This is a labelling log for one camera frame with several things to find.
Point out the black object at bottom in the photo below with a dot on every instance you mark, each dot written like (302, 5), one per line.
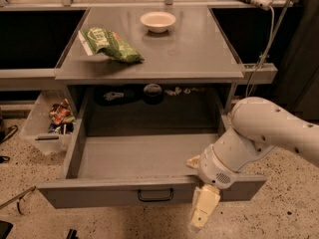
(72, 234)

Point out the white bowl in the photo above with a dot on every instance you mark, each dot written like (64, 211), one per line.
(158, 22)

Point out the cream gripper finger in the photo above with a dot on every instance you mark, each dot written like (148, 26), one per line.
(193, 162)
(204, 201)

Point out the grey top drawer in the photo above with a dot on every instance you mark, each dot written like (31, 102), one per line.
(136, 154)

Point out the colourful snack packets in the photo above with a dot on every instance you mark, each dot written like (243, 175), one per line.
(62, 118)

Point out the green chip bag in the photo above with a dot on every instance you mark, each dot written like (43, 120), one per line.
(98, 40)

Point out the grey drawer cabinet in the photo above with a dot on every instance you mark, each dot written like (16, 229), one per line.
(192, 53)

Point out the black device corner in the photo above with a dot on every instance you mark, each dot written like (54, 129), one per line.
(5, 228)

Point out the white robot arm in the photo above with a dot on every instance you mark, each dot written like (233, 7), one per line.
(256, 127)

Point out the clear plastic bin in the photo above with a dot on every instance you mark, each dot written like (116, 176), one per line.
(35, 128)

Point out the round dark item in drawer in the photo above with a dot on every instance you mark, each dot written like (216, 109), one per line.
(152, 94)

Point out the grey metal rod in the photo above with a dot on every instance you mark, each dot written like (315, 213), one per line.
(16, 197)

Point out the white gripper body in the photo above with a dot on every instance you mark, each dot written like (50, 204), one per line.
(212, 168)

